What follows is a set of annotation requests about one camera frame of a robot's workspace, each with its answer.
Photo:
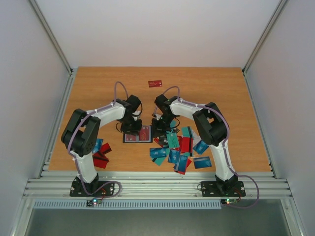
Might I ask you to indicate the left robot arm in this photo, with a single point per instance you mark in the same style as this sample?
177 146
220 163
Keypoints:
80 134

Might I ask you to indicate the red vip card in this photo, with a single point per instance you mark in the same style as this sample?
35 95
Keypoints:
128 138
145 134

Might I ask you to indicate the small red card left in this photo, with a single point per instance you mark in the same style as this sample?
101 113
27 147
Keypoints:
105 148

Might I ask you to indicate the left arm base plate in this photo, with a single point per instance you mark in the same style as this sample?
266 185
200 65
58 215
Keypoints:
96 189

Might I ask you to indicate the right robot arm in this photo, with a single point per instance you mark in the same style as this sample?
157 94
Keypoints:
211 126

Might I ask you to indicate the blue card right pile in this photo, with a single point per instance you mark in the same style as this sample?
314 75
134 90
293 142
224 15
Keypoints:
200 147

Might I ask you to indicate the large red card left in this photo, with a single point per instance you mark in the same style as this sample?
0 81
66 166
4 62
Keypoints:
100 160

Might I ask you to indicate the teal VIP card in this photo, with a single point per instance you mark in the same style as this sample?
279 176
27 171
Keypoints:
173 141

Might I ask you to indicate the blue stripe card right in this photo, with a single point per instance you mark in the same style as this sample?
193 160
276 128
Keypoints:
202 162

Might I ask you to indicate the grey cable duct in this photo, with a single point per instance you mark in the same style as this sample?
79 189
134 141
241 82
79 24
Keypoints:
112 204

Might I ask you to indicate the red VIP card front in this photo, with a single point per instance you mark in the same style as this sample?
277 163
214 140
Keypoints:
145 134

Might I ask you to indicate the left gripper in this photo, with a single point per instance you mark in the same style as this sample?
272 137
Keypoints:
135 131

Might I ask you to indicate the blue VIP card left pile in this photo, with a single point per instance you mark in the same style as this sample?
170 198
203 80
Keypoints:
158 152

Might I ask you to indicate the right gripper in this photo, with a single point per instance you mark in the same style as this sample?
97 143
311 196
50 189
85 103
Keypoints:
160 126

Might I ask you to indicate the black leather card holder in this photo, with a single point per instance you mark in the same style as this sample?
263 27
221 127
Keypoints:
138 138

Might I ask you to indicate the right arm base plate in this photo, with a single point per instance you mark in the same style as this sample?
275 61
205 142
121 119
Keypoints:
213 189

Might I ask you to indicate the red stripe card centre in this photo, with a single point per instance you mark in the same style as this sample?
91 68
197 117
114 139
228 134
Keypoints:
185 144

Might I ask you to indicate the blue card front pile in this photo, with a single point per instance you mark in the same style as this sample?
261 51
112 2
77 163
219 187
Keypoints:
182 165

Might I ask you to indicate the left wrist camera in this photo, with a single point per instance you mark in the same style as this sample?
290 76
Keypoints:
136 115

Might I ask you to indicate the aluminium rail frame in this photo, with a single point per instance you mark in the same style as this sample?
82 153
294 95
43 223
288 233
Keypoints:
157 185

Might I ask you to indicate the lone red card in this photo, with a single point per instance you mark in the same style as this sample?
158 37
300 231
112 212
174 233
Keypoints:
155 83

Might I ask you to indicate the teal stripe card upper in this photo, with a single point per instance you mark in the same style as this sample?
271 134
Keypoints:
187 131

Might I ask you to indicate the blue card left group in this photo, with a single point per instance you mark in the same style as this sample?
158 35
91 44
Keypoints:
98 145

